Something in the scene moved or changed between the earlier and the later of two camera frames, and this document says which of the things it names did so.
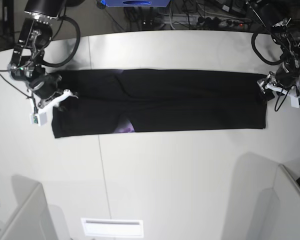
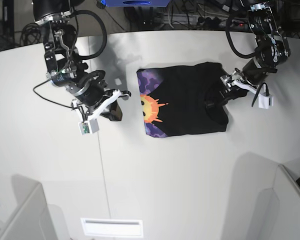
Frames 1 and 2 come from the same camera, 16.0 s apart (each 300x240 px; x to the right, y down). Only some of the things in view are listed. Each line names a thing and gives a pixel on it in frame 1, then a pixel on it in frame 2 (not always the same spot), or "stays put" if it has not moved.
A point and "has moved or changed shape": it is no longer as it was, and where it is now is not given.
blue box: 135,3 stays put
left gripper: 44,86 to 89,89
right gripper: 287,74 to 254,74
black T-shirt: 118,100 has moved or changed shape
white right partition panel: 282,211 stays put
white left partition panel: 32,219 stays put
